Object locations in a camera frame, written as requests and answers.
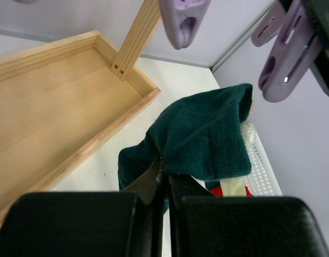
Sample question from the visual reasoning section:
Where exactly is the cream sock right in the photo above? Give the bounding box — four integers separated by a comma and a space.
220, 178, 247, 197

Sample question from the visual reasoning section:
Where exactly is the red sock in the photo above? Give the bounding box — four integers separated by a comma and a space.
209, 185, 253, 197

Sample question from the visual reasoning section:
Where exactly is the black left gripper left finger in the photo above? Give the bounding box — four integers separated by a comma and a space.
0, 157, 163, 256

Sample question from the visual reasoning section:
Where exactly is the purple round clip hanger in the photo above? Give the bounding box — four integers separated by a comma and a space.
16, 1, 320, 102

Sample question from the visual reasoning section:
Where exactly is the wooden rack base tray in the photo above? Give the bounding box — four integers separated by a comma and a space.
0, 31, 160, 226

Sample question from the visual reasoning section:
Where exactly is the white plastic basket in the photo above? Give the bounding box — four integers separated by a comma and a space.
242, 132, 282, 196

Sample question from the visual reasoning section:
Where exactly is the wooden rack right post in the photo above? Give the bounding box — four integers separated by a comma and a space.
111, 0, 161, 80

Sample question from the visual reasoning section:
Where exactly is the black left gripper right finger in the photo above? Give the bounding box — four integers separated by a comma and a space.
169, 175, 329, 256

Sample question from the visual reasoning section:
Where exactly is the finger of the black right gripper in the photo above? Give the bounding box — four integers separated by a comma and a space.
302, 0, 329, 97

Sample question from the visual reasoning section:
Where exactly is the green christmas sock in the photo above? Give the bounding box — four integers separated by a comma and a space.
118, 84, 253, 190

